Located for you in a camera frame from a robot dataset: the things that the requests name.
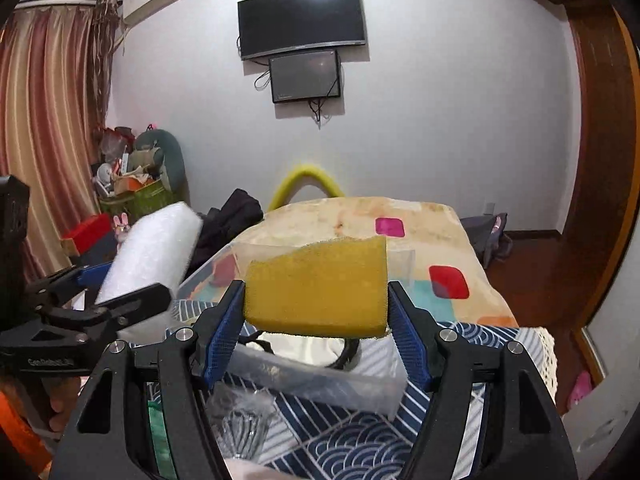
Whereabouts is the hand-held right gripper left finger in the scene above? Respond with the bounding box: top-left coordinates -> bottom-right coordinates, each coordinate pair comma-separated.
50,280 -> 246,480

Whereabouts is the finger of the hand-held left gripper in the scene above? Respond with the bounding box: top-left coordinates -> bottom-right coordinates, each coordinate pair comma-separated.
40,282 -> 173,346
25,261 -> 117,311

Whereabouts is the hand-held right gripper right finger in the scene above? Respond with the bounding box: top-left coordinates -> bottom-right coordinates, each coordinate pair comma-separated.
387,280 -> 581,480

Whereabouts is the white foam roll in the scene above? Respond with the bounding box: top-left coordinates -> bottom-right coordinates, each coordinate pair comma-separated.
94,202 -> 204,347

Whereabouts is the clear plastic storage box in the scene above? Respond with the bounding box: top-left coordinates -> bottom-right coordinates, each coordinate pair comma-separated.
171,241 -> 419,417

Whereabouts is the yellow sponge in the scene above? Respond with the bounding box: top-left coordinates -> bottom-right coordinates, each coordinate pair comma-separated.
243,237 -> 391,339

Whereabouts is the person's left hand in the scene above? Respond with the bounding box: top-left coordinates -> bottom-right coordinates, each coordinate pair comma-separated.
49,377 -> 85,435

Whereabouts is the red box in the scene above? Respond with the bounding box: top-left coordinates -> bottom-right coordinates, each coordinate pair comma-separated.
61,213 -> 114,257

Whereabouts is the green basket of clutter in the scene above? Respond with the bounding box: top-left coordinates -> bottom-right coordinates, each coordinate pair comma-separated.
92,127 -> 169,221

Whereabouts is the clear glass cup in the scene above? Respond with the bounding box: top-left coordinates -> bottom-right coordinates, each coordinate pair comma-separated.
206,386 -> 277,462

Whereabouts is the printed blanket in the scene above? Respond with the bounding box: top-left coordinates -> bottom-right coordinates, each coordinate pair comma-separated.
179,195 -> 519,330

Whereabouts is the blue wave-pattern cloth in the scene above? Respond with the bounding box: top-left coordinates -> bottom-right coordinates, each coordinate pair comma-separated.
162,299 -> 547,480

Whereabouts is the green packet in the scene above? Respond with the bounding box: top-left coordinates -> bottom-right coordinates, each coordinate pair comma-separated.
146,399 -> 177,480

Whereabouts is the black clothing pile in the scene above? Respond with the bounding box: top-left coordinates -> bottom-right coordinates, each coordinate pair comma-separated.
192,188 -> 265,273

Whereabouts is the grey bag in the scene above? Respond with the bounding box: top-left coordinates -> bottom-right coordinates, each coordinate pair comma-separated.
459,212 -> 514,269

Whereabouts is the grey-green cushion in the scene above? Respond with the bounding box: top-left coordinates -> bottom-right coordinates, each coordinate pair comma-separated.
134,129 -> 189,195

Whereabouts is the white lace cloth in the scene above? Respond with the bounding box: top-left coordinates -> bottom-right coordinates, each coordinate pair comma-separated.
519,326 -> 559,407

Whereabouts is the striped red curtain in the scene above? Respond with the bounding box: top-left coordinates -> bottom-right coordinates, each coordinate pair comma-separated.
0,0 -> 123,281

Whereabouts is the pink slipper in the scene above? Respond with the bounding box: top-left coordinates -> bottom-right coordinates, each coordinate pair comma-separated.
569,370 -> 594,407

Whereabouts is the wooden door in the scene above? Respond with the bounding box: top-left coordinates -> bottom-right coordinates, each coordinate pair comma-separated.
564,4 -> 640,356

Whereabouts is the black strap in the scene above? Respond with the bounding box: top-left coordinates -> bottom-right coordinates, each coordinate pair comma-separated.
234,330 -> 362,372

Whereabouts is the black monitor cable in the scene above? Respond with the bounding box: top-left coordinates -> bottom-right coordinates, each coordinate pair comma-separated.
306,97 -> 332,127

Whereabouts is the small black wall monitor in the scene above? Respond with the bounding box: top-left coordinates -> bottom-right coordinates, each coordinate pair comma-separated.
268,49 -> 343,105

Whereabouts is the black wall television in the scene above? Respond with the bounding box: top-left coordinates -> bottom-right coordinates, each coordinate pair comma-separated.
237,0 -> 366,61

